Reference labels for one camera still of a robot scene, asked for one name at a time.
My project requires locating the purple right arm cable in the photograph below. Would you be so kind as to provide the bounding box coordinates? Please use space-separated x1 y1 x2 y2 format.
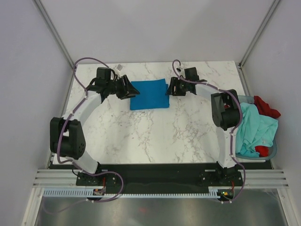
173 59 247 205

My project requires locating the aluminium corner post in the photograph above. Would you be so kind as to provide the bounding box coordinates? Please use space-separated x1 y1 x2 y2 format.
237 0 282 69
33 0 74 68

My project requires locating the blue t shirt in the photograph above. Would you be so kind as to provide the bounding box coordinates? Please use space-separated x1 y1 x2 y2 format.
130 79 169 111

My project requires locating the translucent blue plastic basket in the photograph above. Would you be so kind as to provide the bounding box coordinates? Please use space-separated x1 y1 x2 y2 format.
236 96 277 161

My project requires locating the white slotted cable duct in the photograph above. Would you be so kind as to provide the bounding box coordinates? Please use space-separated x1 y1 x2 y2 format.
43 188 233 198

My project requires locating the aluminium left corner post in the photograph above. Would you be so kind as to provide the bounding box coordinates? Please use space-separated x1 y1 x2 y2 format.
33 0 74 68

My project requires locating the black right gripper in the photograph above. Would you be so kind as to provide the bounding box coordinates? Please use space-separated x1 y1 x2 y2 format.
166 77 190 96

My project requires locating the red t shirt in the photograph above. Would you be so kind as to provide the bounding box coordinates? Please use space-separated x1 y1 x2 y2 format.
253 96 281 157

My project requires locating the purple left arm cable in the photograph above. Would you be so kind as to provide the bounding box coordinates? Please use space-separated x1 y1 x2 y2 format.
42 57 125 215

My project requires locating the teal t shirt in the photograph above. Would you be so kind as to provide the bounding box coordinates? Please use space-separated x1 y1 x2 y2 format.
235 103 278 158

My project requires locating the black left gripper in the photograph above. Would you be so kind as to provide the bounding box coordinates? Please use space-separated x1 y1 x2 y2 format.
106 75 140 101

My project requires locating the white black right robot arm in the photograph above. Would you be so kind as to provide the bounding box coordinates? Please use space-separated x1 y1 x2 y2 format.
166 66 243 186

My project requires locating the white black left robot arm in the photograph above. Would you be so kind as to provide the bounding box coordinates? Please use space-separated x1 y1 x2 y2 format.
50 67 140 186

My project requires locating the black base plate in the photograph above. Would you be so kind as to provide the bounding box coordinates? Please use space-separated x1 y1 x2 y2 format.
50 161 272 194

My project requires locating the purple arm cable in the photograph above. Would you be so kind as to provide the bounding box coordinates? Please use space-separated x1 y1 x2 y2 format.
173 59 247 205
42 57 125 215

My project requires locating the aluminium right corner post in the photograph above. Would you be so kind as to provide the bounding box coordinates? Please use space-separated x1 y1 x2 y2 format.
237 0 282 69

